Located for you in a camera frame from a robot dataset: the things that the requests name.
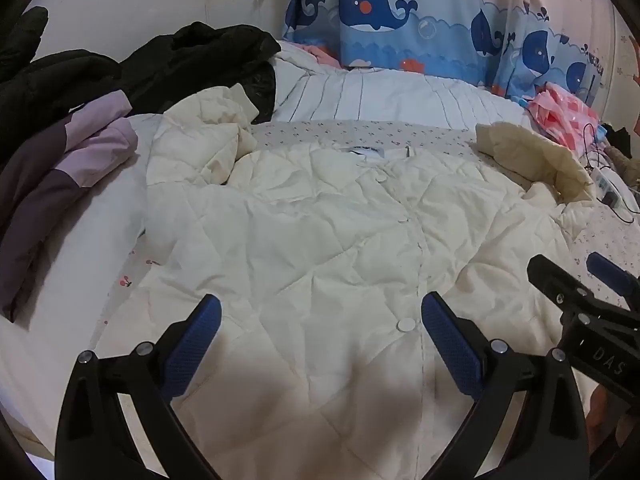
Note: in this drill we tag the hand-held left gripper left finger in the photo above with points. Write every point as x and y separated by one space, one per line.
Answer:
192 345

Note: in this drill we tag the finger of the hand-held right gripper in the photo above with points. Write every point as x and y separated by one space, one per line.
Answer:
550 275
607 270

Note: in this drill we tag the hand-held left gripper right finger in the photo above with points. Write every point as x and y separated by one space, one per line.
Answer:
450 345

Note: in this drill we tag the cream quilted jacket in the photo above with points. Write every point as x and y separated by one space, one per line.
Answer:
325 235

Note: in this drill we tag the person's right hand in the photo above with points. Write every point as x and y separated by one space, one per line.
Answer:
607 412

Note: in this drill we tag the white power strip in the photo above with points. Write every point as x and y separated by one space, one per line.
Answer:
607 187

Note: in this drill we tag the brown clothing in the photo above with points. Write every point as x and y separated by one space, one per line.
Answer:
627 160

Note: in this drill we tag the small black cloth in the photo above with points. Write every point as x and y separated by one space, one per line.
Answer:
617 135

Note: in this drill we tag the pink plastic bag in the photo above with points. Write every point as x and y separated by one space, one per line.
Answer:
555 110

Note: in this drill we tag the purple two-tone jacket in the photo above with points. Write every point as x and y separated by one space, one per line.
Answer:
35 200

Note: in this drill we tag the cherry print bed sheet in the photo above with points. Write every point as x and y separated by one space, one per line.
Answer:
350 132

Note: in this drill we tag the white striped duvet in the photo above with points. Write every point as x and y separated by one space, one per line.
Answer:
380 95

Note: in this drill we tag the whale print curtain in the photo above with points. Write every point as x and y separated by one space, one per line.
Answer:
425 25

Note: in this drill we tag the black fleece jacket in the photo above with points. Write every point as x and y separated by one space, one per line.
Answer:
200 65

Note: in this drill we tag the black puffer jacket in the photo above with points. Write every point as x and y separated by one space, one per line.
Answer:
50 80

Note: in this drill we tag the pink cloth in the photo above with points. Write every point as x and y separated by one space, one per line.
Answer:
320 52

